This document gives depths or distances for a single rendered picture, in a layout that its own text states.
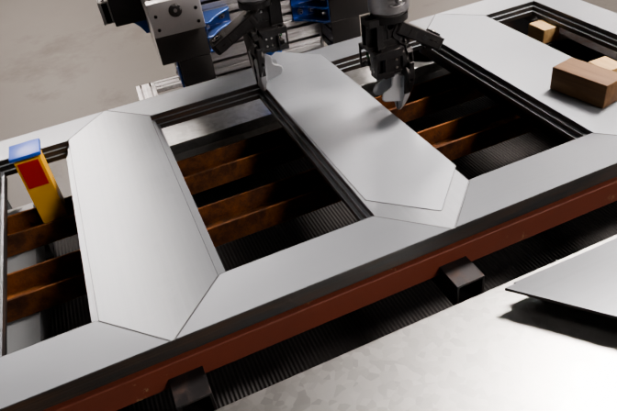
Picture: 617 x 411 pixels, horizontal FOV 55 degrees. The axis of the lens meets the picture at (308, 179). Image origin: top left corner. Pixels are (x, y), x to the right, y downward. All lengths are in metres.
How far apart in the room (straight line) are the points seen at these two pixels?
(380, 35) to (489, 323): 0.54
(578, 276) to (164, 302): 0.61
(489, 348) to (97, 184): 0.75
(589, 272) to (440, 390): 0.29
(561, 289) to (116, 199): 0.76
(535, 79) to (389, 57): 0.35
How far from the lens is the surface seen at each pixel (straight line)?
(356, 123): 1.20
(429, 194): 1.00
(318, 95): 1.32
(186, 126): 1.64
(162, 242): 1.00
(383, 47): 1.15
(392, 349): 0.90
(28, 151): 1.30
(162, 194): 1.11
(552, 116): 1.25
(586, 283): 0.97
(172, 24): 1.62
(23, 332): 1.23
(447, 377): 0.88
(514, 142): 1.68
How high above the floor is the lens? 1.47
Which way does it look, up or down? 36 degrees down
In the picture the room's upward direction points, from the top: 9 degrees counter-clockwise
